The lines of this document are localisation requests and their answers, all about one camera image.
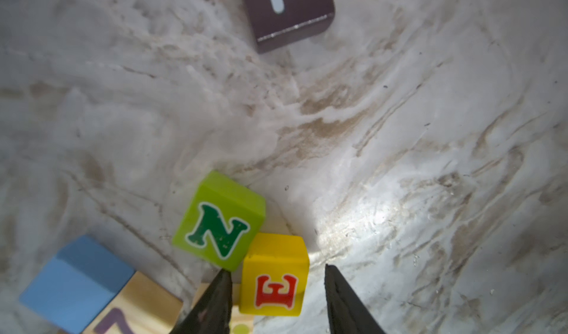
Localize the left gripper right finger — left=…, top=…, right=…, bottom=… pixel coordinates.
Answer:
left=325, top=264, right=385, bottom=334

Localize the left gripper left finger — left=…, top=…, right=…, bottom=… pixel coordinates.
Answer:
left=171, top=270, right=233, bottom=334

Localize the yellow E block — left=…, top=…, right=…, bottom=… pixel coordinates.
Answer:
left=239, top=233, right=310, bottom=317

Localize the dark purple P block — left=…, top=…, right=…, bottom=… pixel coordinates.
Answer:
left=243, top=0, right=336, bottom=53

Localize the wooden block purple letter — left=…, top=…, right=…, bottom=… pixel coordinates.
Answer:
left=84, top=271, right=183, bottom=334

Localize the green N block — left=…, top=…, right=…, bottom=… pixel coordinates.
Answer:
left=172, top=171, right=266, bottom=271

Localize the blue block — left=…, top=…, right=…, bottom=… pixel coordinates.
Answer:
left=19, top=235, right=135, bottom=333

